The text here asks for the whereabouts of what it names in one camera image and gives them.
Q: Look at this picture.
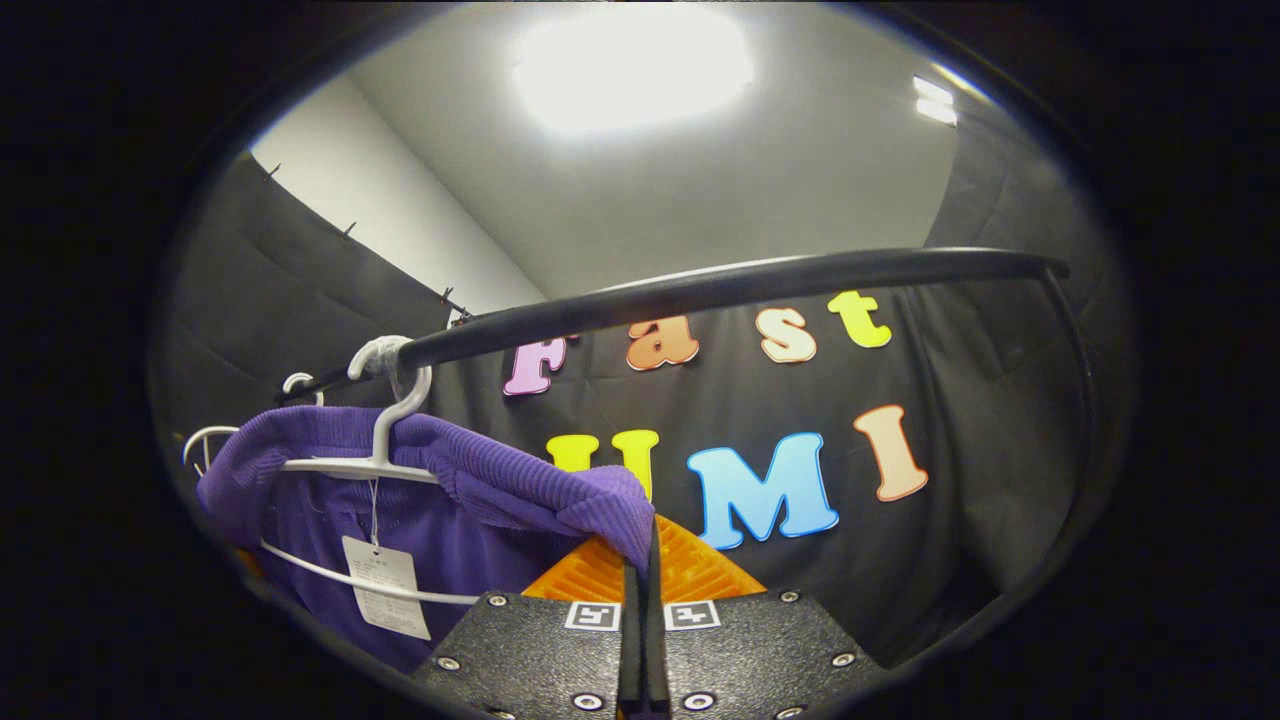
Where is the black backdrop cloth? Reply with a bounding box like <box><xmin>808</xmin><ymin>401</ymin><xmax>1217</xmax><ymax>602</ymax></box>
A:
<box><xmin>150</xmin><ymin>90</ymin><xmax>1133</xmax><ymax>671</ymax></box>

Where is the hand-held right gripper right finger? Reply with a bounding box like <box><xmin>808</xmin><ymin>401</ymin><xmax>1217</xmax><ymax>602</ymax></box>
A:
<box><xmin>645</xmin><ymin>514</ymin><xmax>891</xmax><ymax>720</ymax></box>

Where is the large ceiling light panel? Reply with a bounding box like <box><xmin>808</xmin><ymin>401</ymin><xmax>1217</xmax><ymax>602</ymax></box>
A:
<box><xmin>511</xmin><ymin>4</ymin><xmax>757</xmax><ymax>137</ymax></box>

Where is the grey garment tag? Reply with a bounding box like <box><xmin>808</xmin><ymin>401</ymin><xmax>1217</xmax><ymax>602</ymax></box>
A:
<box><xmin>342</xmin><ymin>535</ymin><xmax>434</xmax><ymax>642</ymax></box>

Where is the black metal clothes rack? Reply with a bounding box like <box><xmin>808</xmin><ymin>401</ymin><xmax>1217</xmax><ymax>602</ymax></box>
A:
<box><xmin>275</xmin><ymin>247</ymin><xmax>1098</xmax><ymax>621</ymax></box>

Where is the purple ribbed jacket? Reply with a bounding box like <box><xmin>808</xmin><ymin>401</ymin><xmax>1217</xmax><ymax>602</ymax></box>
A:
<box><xmin>195</xmin><ymin>405</ymin><xmax>657</xmax><ymax>677</ymax></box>

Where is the white plastic clothes hanger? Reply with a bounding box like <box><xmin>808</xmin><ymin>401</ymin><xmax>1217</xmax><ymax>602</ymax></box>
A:
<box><xmin>182</xmin><ymin>372</ymin><xmax>327</xmax><ymax>473</ymax></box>
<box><xmin>258</xmin><ymin>335</ymin><xmax>483</xmax><ymax>609</ymax></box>

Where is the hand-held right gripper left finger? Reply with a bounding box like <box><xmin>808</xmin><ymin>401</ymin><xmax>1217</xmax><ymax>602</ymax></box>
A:
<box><xmin>410</xmin><ymin>537</ymin><xmax>642</xmax><ymax>720</ymax></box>

